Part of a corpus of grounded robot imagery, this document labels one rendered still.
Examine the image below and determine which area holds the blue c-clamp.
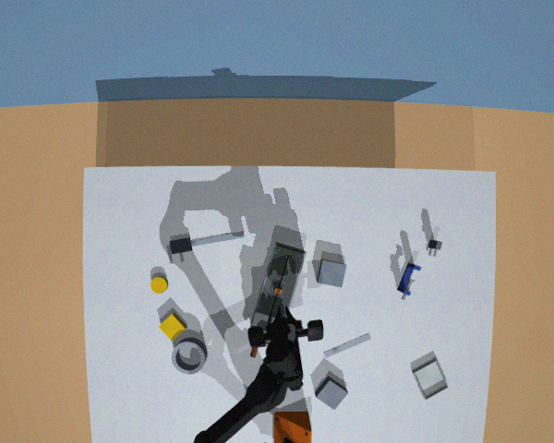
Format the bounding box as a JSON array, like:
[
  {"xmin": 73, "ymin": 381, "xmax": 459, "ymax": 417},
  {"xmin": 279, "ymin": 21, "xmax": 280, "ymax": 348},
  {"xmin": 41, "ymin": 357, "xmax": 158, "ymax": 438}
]
[{"xmin": 397, "ymin": 263, "xmax": 422, "ymax": 299}]

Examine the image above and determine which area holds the grey hollow cylinder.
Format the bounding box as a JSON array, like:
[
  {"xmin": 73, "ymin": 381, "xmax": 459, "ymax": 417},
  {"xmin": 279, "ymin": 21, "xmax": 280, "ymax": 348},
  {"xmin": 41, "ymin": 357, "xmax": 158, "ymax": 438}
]
[{"xmin": 172, "ymin": 337, "xmax": 208, "ymax": 375}]

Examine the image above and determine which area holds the yellow short cylinder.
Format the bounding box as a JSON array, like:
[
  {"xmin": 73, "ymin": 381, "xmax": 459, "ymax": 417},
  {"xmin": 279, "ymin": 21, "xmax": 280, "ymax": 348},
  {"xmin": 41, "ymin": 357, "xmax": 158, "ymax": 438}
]
[{"xmin": 151, "ymin": 276, "xmax": 169, "ymax": 293}]

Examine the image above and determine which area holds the yellow block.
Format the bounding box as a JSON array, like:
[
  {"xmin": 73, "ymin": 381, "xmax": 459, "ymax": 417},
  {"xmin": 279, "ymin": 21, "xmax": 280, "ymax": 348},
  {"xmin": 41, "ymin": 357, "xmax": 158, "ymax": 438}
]
[{"xmin": 159, "ymin": 312, "xmax": 187, "ymax": 341}]

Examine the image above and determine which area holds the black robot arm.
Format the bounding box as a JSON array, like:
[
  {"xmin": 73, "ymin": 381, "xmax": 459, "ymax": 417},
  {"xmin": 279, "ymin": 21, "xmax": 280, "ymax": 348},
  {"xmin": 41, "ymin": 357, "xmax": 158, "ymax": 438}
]
[{"xmin": 193, "ymin": 317, "xmax": 304, "ymax": 443}]

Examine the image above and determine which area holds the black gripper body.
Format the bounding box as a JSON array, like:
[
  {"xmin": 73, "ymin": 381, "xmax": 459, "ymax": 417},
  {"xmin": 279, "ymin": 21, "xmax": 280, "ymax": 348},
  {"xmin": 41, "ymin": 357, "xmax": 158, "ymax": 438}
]
[{"xmin": 248, "ymin": 319, "xmax": 323, "ymax": 356}]

